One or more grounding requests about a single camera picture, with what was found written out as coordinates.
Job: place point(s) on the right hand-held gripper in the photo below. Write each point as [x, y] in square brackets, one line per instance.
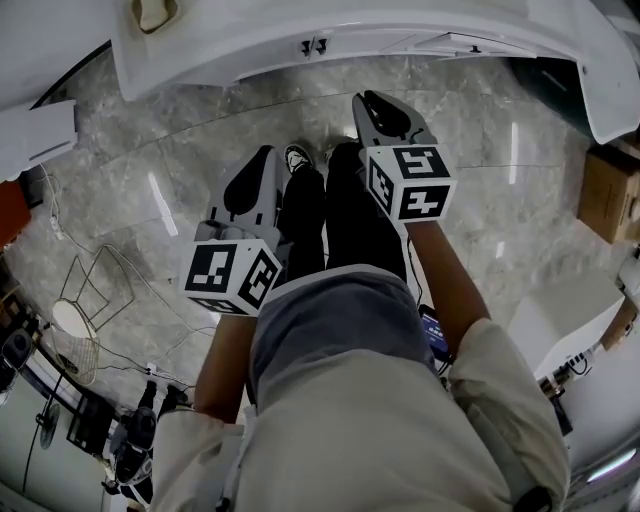
[420, 165]

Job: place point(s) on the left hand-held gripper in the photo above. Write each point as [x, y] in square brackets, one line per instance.
[210, 270]

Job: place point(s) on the white cabinet door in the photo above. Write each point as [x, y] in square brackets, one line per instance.
[275, 59]
[350, 46]

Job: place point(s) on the person's right forearm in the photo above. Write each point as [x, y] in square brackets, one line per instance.
[445, 280]

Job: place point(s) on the person's left forearm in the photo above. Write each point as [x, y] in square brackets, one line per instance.
[222, 365]

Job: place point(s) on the person's black trousers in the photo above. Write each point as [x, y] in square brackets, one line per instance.
[305, 220]

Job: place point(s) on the person's right shoe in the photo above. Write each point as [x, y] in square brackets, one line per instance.
[328, 152]

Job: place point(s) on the person's shoe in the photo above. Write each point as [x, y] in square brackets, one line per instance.
[297, 159]
[328, 152]

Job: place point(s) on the person's left shoe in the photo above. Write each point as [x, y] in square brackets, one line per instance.
[297, 159]

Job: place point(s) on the person's grey inner shirt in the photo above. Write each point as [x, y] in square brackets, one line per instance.
[340, 325]

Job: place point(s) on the dark green bin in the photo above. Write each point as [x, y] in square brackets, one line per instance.
[545, 85]

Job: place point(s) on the white power strip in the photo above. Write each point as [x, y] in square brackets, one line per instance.
[56, 226]

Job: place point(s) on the beige soap dish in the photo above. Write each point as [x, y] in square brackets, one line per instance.
[155, 15]

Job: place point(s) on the black device blue screen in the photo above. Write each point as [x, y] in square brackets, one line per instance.
[434, 332]

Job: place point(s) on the white water dispenser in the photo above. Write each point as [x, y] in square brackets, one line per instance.
[35, 135]

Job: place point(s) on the orange upholstered chair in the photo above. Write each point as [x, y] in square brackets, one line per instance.
[12, 210]

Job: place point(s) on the brown cardboard box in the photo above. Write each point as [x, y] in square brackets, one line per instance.
[607, 195]

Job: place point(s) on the person's beige shirt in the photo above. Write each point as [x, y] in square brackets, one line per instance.
[375, 440]

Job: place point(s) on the white side table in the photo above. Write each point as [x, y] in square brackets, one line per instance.
[565, 325]

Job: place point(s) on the black floor fan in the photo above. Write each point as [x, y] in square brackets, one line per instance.
[48, 425]

